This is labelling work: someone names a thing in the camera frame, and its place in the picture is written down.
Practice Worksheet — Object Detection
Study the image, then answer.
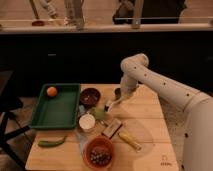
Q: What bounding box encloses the green plastic tray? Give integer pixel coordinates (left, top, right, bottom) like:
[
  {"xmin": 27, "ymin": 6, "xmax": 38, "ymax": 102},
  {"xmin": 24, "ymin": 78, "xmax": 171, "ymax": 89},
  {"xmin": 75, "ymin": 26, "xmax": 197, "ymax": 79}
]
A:
[{"xmin": 29, "ymin": 83, "xmax": 81, "ymax": 130}]

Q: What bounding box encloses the white round container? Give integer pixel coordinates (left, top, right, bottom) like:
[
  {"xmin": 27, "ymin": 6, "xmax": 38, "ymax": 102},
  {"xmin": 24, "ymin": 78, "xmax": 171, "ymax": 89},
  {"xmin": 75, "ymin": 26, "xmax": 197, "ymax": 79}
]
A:
[{"xmin": 79, "ymin": 114, "xmax": 96, "ymax": 132}]

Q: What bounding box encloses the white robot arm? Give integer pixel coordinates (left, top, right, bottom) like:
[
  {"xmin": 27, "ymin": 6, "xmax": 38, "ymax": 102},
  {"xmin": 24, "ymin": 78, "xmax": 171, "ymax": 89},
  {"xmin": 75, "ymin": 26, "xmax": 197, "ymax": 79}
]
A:
[{"xmin": 120, "ymin": 53, "xmax": 213, "ymax": 171}]

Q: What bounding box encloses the red dish on counter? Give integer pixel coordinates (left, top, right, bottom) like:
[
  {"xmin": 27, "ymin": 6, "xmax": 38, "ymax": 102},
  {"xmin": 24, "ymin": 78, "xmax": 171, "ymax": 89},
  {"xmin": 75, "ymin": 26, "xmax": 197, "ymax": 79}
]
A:
[{"xmin": 31, "ymin": 20, "xmax": 45, "ymax": 26}]

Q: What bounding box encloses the dark maroon bowl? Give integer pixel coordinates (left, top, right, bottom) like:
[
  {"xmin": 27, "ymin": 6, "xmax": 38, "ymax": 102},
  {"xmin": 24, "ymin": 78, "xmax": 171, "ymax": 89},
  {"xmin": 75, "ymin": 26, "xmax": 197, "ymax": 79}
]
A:
[{"xmin": 80, "ymin": 88, "xmax": 101, "ymax": 107}]

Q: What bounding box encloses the black chair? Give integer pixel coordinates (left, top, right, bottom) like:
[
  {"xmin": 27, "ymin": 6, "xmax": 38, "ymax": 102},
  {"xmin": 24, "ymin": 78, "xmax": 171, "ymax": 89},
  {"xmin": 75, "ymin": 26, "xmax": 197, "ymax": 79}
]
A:
[{"xmin": 0, "ymin": 70, "xmax": 32, "ymax": 171}]

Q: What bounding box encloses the blue and green sponge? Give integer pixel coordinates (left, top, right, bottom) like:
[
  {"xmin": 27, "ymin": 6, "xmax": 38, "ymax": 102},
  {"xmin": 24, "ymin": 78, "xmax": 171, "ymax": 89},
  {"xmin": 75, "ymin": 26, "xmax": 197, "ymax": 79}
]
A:
[{"xmin": 78, "ymin": 105, "xmax": 108, "ymax": 122}]

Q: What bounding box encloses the wooden block with dark stripe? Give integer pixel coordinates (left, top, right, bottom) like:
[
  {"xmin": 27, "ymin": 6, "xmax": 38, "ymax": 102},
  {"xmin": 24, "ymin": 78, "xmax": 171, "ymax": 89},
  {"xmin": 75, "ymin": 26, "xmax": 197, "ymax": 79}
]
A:
[{"xmin": 102, "ymin": 119, "xmax": 122, "ymax": 139}]

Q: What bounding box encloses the small metal cup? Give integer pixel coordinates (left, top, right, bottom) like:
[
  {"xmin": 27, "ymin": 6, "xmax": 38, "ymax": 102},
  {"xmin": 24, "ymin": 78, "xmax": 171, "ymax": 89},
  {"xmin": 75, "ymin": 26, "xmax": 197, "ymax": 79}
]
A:
[{"xmin": 114, "ymin": 88, "xmax": 121, "ymax": 100}]

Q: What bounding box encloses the green pea pod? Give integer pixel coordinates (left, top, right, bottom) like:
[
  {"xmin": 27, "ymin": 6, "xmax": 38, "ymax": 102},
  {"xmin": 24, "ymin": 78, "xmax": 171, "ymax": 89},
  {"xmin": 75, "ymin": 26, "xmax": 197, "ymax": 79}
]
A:
[{"xmin": 38, "ymin": 136, "xmax": 67, "ymax": 148}]

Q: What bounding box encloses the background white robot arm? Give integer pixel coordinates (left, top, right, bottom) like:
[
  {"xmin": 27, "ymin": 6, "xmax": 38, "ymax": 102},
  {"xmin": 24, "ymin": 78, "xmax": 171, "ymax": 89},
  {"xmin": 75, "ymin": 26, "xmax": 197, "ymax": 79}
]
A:
[{"xmin": 39, "ymin": 0, "xmax": 84, "ymax": 25}]

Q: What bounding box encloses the orange bowl with beads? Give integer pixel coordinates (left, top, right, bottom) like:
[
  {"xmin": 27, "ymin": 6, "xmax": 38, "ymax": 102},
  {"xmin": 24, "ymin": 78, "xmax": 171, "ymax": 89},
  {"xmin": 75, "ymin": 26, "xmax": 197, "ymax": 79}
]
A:
[{"xmin": 83, "ymin": 136, "xmax": 114, "ymax": 171}]

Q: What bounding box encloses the yellow handled tool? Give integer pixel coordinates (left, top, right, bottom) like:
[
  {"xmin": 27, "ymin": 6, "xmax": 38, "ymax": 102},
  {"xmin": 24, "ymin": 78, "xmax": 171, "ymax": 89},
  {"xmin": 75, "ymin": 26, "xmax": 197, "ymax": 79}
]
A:
[{"xmin": 118, "ymin": 132, "xmax": 141, "ymax": 151}]

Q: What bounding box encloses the person in dark clothing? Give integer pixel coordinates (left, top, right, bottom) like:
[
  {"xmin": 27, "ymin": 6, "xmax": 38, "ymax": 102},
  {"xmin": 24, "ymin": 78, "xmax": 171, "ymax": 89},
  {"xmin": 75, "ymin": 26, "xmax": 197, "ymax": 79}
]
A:
[{"xmin": 112, "ymin": 0, "xmax": 187, "ymax": 24}]

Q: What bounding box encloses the orange ball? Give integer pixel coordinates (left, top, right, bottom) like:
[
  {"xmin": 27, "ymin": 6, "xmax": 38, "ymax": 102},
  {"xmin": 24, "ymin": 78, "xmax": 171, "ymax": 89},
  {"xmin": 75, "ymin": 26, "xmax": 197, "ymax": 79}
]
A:
[{"xmin": 46, "ymin": 86, "xmax": 58, "ymax": 97}]

